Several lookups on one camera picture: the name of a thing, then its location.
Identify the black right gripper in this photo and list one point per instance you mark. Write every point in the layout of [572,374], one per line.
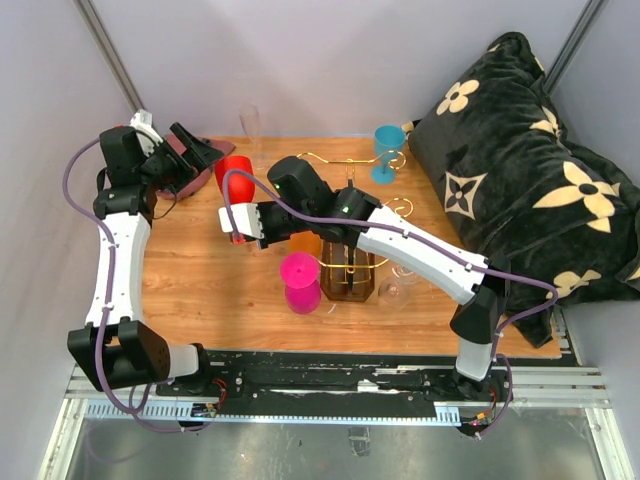
[268,237]

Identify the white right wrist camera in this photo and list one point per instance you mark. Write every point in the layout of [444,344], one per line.
[246,218]

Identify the red wine glass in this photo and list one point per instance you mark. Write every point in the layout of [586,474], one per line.
[240,189]

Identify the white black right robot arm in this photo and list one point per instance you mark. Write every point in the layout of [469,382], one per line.
[351,217]

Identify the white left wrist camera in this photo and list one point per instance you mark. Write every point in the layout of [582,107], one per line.
[147,136]

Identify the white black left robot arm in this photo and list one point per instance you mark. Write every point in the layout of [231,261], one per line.
[115,348]

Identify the clear champagne flute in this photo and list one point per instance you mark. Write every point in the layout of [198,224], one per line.
[252,126]

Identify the orange wine glass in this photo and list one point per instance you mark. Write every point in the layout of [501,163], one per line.
[305,242]

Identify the pink wine glass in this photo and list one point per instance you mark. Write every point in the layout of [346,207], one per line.
[300,273]

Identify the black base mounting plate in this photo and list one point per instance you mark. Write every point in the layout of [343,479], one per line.
[339,386]

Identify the clear round wine glass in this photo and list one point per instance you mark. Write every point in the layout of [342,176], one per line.
[394,290]

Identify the black floral blanket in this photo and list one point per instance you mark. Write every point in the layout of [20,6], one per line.
[511,183]

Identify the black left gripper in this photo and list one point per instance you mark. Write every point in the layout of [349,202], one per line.
[206,153]

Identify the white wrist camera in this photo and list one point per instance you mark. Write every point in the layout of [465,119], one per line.
[246,218]
[147,136]

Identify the blue wine glass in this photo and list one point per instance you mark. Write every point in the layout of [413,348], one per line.
[388,144]

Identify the aluminium frame rail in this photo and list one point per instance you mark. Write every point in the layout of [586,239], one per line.
[96,27]

